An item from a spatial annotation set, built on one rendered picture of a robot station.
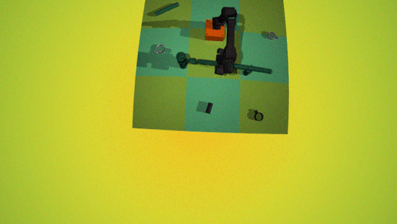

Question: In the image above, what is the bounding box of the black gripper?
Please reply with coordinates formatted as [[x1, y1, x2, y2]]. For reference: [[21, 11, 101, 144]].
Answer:
[[214, 48, 224, 75]]

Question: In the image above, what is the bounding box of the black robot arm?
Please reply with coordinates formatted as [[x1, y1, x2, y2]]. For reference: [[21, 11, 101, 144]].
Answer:
[[212, 7, 237, 73]]

